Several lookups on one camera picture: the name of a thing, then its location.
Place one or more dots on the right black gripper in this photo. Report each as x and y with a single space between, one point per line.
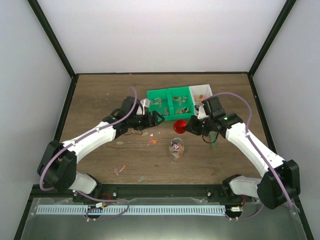
191 127

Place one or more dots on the clear plastic jar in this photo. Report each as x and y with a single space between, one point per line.
176 148

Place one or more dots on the green double candy bin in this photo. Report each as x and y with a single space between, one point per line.
172 103

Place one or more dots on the spilled candy near rail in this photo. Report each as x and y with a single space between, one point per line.
141 179

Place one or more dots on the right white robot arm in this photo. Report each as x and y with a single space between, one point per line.
279 180

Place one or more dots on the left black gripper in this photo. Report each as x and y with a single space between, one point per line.
154 122

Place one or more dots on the red jar lid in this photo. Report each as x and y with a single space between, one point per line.
179 126

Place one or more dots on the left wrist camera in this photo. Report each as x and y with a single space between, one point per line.
144 104

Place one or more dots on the green slotted scoop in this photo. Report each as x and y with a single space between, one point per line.
213 139

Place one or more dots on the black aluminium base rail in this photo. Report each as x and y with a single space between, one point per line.
214 193

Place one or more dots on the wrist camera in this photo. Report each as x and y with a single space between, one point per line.
144 104
199 112

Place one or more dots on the white candy bin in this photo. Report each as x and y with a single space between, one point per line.
199 93

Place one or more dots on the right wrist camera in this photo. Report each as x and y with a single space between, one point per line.
199 112

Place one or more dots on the light blue slotted strip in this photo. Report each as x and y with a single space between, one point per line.
134 210

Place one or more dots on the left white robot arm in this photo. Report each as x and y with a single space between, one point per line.
58 166

